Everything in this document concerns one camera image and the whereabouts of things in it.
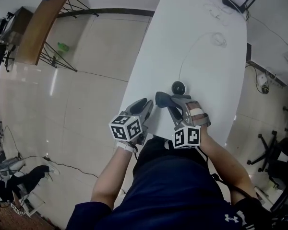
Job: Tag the wooden desk with black legs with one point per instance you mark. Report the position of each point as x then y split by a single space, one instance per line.
36 32

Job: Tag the white desk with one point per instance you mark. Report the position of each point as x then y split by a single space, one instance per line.
206 63

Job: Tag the dark blue cloth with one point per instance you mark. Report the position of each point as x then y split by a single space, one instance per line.
162 99

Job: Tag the white wristband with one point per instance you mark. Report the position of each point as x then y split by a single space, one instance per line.
124 146

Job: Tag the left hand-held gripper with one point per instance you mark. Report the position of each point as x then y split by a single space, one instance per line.
124 129

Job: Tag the black waist pouch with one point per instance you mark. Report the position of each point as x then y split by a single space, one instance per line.
249 210

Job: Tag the small black round object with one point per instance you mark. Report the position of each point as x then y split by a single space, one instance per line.
265 90

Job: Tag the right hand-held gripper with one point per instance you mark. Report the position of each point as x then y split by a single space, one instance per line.
187 138

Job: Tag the person's navy shirt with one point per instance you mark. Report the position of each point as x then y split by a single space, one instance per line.
170 193

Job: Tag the person's right hand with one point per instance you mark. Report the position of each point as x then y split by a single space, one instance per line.
196 115

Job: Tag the black office chair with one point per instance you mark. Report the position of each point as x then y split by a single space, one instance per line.
278 157

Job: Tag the green bottle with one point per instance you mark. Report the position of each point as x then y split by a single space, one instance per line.
63 46

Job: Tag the white shelf rack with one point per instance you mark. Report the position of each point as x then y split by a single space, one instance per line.
33 203

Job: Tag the white adapter box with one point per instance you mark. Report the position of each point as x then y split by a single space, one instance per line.
262 78

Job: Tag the person's right forearm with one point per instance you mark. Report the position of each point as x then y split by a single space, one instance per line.
228 166

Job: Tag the brown cabinet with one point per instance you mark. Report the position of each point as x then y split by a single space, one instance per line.
18 24

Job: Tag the person's left forearm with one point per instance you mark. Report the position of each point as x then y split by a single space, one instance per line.
110 176

